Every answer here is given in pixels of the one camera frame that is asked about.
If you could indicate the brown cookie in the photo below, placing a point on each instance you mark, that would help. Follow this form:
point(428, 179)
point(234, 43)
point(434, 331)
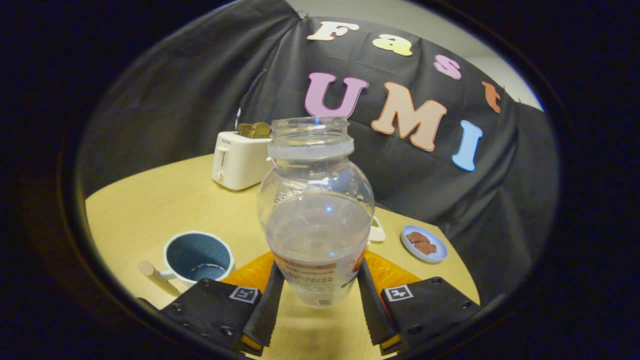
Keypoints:
point(426, 248)
point(417, 237)

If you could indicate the black backdrop cloth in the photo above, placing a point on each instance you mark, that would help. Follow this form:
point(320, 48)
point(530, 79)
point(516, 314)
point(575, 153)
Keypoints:
point(190, 90)

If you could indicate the white divided grain dish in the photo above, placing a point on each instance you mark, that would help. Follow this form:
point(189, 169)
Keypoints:
point(377, 234)

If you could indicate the small blue plate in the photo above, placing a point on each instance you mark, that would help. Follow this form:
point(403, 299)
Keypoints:
point(440, 256)

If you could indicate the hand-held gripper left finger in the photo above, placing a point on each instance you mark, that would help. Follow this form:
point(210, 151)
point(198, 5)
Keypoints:
point(265, 310)

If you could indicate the brown toast slice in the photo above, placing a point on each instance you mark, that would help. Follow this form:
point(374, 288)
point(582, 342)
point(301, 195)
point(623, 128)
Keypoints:
point(244, 130)
point(261, 130)

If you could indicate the pale green cup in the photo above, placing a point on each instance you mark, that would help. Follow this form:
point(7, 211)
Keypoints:
point(197, 255)

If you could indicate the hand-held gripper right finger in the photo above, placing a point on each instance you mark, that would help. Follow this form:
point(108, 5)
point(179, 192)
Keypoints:
point(372, 310)

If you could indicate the white toaster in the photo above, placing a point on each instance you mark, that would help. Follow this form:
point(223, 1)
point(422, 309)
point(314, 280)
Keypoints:
point(240, 162)

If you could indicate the wooden table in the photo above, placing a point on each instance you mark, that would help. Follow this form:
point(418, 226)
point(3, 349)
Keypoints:
point(165, 205)

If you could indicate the pink striped straw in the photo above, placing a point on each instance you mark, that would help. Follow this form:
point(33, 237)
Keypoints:
point(271, 162)

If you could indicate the clear plastic juice bottle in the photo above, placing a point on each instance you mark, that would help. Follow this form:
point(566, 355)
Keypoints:
point(316, 225)

